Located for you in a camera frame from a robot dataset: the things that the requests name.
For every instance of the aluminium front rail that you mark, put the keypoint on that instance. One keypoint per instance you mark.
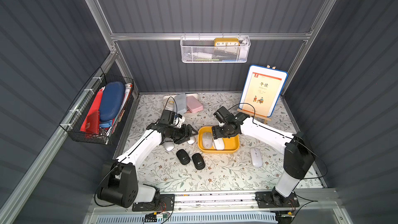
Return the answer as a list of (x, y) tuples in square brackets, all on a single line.
[(247, 199)]

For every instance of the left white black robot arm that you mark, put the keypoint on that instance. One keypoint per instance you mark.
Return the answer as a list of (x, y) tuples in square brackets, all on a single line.
[(120, 185)]

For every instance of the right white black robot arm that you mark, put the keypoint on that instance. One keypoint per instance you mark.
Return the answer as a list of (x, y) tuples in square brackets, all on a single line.
[(298, 158)]

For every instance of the yellow plastic storage box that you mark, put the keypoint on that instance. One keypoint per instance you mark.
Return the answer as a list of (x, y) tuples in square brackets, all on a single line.
[(231, 145)]

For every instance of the pink box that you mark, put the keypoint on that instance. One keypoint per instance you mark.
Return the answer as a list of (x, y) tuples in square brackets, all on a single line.
[(193, 105)]

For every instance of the blue oval case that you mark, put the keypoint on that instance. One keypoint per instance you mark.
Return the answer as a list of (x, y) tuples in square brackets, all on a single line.
[(113, 96)]

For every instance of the yellow clock in basket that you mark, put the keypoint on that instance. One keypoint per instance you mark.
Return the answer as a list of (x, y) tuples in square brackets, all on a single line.
[(226, 42)]

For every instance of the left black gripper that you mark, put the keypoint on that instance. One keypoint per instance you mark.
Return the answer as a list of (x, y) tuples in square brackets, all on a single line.
[(182, 132)]

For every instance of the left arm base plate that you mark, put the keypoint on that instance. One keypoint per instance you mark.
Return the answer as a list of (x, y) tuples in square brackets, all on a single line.
[(160, 203)]

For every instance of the black mouse upper row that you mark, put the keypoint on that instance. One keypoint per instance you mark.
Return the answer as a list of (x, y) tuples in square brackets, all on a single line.
[(178, 140)]

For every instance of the white wire mesh basket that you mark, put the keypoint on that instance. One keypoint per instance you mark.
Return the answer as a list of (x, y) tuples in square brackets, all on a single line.
[(201, 49)]

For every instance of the red folder in basket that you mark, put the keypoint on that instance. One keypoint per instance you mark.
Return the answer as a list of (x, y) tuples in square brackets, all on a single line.
[(92, 120)]

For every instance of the black wire wall basket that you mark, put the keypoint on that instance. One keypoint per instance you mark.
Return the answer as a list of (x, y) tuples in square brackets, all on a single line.
[(110, 131)]

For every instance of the silver mouse beside box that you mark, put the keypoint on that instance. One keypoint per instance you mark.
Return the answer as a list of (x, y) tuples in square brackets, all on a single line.
[(191, 140)]

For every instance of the grey mouse row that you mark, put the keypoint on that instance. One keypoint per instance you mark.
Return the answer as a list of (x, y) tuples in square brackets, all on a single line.
[(207, 140)]

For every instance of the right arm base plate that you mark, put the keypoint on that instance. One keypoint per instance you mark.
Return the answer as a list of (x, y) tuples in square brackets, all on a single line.
[(272, 199)]

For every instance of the grey pencil case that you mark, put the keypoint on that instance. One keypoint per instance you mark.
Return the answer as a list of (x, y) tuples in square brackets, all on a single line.
[(180, 101)]

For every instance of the white tray with tape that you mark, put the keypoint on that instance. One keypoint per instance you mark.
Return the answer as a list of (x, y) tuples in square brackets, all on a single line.
[(168, 102)]

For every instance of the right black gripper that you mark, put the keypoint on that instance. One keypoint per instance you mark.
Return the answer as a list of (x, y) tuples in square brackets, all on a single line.
[(222, 131)]

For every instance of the book on blue board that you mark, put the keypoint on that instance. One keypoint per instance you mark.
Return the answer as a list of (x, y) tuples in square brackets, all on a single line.
[(263, 90)]

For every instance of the wooden easel stand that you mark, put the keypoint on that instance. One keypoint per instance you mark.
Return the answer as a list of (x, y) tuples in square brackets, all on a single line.
[(258, 116)]

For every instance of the white mouse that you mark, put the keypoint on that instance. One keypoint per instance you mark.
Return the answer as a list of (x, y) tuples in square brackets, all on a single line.
[(218, 144), (256, 157)]

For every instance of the silver mouse far left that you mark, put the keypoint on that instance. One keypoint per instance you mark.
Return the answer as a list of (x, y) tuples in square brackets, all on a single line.
[(168, 146)]

